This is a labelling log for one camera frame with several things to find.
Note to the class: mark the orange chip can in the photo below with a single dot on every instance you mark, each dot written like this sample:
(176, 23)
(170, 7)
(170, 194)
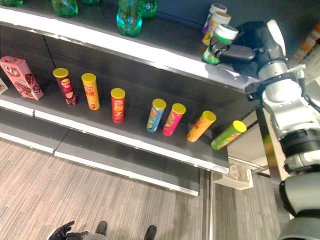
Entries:
(201, 127)

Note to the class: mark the pink chip can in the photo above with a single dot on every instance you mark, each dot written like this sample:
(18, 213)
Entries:
(173, 120)

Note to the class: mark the white floor box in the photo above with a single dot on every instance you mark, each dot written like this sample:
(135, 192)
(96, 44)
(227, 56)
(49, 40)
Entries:
(232, 183)

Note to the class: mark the yellow white-lid snack can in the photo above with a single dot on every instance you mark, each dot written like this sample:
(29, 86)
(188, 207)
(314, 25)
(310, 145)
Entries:
(222, 18)

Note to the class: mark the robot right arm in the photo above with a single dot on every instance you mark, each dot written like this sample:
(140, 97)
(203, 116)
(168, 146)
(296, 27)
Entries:
(287, 100)

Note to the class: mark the red chip can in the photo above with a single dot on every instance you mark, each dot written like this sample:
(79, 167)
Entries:
(118, 107)

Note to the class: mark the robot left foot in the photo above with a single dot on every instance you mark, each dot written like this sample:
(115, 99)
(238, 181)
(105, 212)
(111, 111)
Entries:
(102, 228)

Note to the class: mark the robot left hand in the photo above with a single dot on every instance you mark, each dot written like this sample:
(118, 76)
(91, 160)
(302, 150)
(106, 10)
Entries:
(63, 233)

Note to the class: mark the dark grey shelving unit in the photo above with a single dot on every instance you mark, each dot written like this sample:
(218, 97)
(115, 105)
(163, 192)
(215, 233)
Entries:
(140, 75)

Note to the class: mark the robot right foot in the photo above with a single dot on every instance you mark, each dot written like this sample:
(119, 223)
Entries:
(150, 232)

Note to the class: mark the maroon chip can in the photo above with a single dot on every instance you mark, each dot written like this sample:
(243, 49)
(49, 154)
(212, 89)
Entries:
(67, 87)

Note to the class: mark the blue chip can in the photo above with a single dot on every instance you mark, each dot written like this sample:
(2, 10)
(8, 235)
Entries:
(155, 116)

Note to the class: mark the purple white-lid snack can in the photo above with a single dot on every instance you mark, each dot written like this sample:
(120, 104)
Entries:
(217, 8)

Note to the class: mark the pink snack box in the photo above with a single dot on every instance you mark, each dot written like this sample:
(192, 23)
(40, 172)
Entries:
(21, 77)

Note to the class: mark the green chip can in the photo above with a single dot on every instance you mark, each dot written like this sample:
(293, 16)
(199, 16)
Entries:
(227, 136)

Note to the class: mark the white object in box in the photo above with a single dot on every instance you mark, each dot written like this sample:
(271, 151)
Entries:
(238, 172)

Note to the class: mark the green white-lid snack can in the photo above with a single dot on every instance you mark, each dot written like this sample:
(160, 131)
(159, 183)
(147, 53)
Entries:
(226, 32)

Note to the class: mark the robot silver body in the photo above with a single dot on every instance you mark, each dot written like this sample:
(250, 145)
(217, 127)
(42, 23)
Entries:
(93, 236)

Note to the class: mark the green plastic bottle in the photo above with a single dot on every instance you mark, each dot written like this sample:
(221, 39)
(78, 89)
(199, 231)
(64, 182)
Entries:
(149, 8)
(10, 2)
(65, 7)

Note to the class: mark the teal plastic bottle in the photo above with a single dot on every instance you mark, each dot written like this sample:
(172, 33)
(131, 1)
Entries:
(129, 20)

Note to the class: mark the yellow chip can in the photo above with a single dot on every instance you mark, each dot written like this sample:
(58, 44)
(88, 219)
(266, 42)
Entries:
(91, 92)

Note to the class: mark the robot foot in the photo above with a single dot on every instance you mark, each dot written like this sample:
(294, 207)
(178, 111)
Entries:
(102, 228)
(150, 232)

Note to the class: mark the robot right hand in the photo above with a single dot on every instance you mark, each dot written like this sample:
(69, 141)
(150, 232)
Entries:
(252, 50)

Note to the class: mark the white snack box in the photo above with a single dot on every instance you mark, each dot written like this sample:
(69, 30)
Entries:
(2, 87)

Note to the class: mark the orange white carton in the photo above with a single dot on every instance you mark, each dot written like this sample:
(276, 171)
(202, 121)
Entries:
(308, 42)

